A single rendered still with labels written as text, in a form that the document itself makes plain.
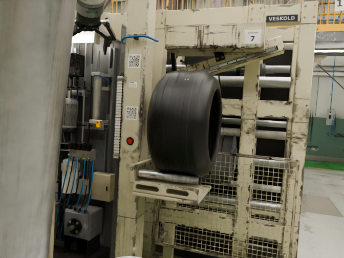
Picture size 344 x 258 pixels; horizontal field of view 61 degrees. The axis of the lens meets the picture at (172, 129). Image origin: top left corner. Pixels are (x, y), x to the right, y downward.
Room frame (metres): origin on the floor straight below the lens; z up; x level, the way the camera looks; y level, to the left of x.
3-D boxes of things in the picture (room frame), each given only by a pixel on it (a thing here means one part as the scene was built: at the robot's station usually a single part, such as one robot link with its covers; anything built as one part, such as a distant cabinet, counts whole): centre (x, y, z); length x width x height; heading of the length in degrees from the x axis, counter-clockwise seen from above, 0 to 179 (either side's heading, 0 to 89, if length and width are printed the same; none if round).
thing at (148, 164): (1.71, 0.13, 0.90); 0.40 x 0.03 x 0.10; 162
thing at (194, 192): (1.52, 0.01, 0.83); 0.36 x 0.09 x 0.06; 72
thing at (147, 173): (1.52, 0.00, 0.90); 0.35 x 0.05 x 0.05; 72
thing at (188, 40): (1.90, -0.25, 1.71); 0.61 x 0.25 x 0.15; 72
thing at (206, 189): (1.66, -0.04, 0.80); 0.37 x 0.36 x 0.02; 162
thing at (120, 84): (1.71, 0.30, 1.19); 0.05 x 0.04 x 0.48; 162
